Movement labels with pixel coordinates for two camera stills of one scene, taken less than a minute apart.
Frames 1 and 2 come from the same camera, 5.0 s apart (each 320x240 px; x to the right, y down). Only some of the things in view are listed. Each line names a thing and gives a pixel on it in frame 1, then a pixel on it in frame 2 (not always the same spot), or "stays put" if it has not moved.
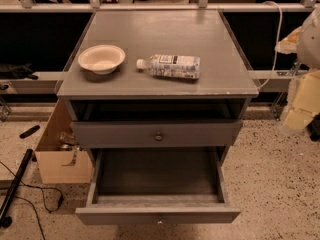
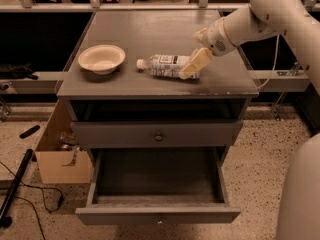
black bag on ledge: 9,71 stays put
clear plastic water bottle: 171,66 stays put
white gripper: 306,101 to 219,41
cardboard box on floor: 60,156 stays put
